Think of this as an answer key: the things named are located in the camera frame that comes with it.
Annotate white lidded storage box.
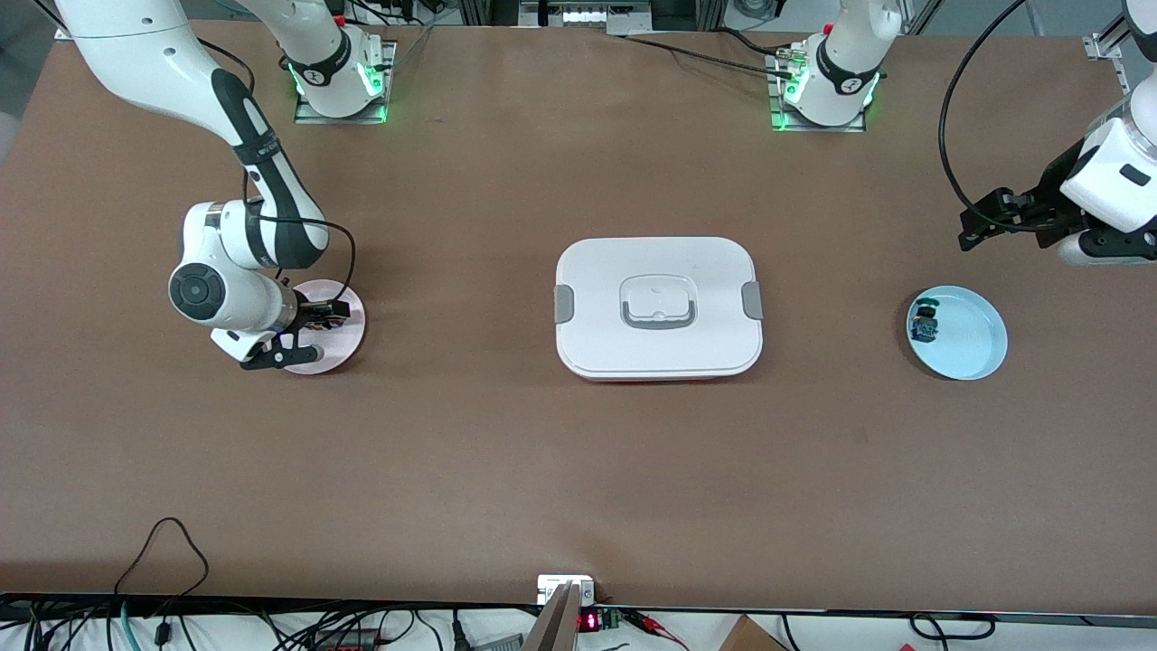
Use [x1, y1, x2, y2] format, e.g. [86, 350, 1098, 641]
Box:
[554, 237, 765, 382]

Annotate pink round plate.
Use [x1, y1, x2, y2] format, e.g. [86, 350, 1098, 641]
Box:
[276, 279, 368, 376]

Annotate light blue round plate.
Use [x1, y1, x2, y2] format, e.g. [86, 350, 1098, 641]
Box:
[906, 285, 1009, 382]

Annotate white socket block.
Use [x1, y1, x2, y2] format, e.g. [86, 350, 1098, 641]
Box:
[537, 574, 597, 606]

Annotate red black test leads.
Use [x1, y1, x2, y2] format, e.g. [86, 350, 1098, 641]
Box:
[622, 609, 692, 651]

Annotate brown cardboard piece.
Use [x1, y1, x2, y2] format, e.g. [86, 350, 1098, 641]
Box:
[717, 615, 789, 651]

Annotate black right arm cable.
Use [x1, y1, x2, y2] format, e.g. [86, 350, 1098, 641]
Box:
[213, 36, 357, 304]

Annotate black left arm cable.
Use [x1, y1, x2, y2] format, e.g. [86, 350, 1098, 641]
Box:
[938, 0, 1031, 238]

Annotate aluminium frame profile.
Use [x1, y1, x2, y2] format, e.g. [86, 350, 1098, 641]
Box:
[36, 0, 96, 42]
[1083, 0, 1140, 61]

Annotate black looped cable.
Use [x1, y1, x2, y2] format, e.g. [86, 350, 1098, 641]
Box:
[113, 517, 211, 599]

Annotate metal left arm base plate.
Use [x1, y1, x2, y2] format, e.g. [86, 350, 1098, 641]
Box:
[767, 45, 870, 134]

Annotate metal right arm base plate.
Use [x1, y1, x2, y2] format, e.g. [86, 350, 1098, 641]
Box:
[294, 40, 398, 126]

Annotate black cable to arm base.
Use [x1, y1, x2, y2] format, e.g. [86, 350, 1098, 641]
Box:
[622, 27, 801, 80]

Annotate grey aluminium post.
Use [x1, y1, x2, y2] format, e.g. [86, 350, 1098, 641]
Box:
[522, 581, 581, 651]

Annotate black coiled cable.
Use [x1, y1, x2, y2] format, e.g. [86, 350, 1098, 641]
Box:
[908, 612, 997, 641]

